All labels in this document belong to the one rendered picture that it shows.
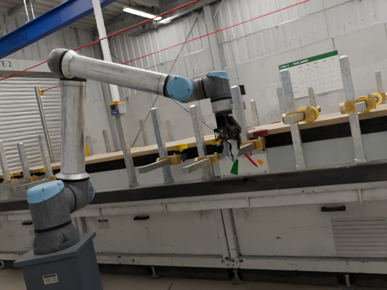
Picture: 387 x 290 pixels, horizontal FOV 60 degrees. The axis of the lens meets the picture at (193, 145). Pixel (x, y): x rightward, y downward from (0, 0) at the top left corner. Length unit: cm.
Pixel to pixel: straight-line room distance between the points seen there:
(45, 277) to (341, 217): 142
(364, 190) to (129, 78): 110
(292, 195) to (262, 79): 763
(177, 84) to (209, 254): 130
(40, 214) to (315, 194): 121
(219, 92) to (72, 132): 69
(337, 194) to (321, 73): 726
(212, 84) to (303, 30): 775
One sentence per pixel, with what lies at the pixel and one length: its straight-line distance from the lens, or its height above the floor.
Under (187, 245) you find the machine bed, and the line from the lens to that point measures 233.
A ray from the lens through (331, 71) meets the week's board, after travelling 879.
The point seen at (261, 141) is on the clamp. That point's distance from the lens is 166.
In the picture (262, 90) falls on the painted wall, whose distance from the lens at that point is 922.
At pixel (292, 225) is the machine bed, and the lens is 201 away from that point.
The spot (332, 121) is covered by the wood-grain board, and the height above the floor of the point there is 89.
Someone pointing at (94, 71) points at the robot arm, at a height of 128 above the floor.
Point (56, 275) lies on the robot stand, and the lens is 154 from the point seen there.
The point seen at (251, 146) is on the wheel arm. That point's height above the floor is 85.
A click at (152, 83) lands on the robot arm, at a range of 131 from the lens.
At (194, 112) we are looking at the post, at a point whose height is 107.
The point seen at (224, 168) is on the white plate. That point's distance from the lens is 175.
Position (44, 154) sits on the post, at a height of 100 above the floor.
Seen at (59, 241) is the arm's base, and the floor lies 64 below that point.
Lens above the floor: 99
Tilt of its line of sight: 3 degrees down
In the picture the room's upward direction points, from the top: 11 degrees counter-clockwise
